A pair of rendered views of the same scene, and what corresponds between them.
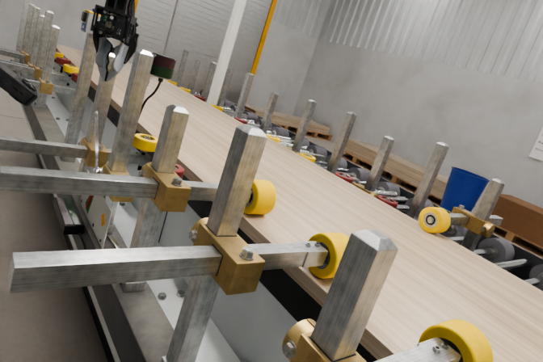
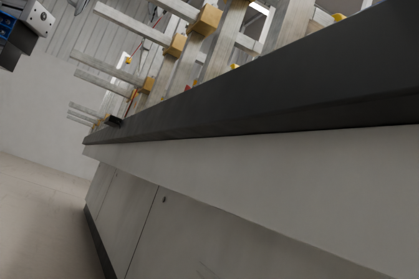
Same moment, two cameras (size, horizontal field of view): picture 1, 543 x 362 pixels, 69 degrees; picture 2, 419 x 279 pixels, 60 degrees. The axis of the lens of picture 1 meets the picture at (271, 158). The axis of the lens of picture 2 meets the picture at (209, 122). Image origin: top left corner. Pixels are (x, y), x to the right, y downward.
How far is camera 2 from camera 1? 0.83 m
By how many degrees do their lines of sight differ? 31
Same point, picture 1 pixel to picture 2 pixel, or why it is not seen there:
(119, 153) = (152, 70)
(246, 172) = not seen: outside the picture
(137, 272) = not seen: outside the picture
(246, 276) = (211, 14)
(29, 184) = (108, 11)
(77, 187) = (130, 22)
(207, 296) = (191, 52)
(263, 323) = not seen: hidden behind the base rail
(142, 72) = (172, 24)
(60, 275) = not seen: outside the picture
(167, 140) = (181, 22)
